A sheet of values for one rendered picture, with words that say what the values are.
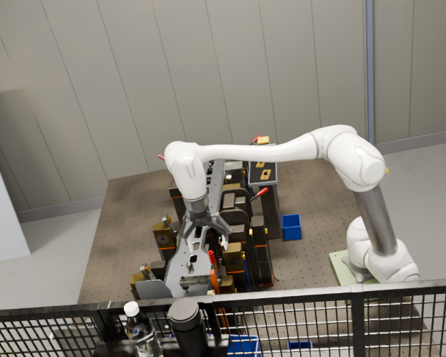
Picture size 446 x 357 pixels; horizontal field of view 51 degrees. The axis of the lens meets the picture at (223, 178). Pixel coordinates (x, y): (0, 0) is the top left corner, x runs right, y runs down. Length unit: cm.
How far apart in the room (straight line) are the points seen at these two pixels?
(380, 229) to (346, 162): 36
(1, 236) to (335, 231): 287
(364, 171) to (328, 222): 113
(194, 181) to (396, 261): 89
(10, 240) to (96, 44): 180
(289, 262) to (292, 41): 206
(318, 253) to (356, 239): 40
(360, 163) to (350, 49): 259
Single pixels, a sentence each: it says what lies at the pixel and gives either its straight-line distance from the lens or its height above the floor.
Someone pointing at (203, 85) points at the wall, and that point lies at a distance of 402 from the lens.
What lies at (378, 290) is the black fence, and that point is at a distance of 119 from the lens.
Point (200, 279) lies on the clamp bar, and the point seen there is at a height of 107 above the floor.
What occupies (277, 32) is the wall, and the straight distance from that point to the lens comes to 395.
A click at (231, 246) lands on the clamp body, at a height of 107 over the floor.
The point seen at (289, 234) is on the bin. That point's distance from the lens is 260.
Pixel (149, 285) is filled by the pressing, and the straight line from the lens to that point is 164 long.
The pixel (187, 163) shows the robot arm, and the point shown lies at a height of 164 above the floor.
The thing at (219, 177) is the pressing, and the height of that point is 100.
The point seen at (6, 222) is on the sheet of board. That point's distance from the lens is 436.
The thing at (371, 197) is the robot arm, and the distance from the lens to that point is 178.
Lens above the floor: 241
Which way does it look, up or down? 32 degrees down
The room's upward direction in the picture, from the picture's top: 12 degrees counter-clockwise
